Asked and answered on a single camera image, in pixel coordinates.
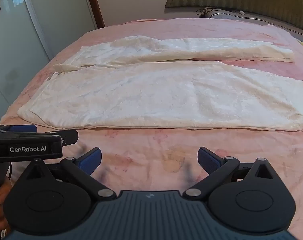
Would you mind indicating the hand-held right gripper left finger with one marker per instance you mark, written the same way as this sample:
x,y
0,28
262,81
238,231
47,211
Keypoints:
x,y
92,158

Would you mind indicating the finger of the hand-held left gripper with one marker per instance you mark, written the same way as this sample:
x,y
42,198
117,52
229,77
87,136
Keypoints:
x,y
22,127
70,136

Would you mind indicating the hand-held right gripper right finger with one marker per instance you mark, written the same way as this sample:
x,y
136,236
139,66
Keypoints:
x,y
207,158

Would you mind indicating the white pants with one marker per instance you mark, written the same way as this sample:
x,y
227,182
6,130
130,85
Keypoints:
x,y
154,97

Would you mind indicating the person's left hand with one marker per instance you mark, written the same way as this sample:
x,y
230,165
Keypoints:
x,y
0,195

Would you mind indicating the pink bed sheet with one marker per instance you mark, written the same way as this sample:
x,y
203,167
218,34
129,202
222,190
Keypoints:
x,y
141,155

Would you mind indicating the floral glass wardrobe door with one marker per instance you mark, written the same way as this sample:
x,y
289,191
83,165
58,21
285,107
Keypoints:
x,y
16,55
61,12

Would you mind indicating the grey striped pillow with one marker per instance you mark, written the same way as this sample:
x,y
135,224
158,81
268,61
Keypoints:
x,y
261,18

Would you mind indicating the brown wooden wardrobe frame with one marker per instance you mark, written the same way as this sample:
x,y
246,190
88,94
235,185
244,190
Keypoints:
x,y
95,2

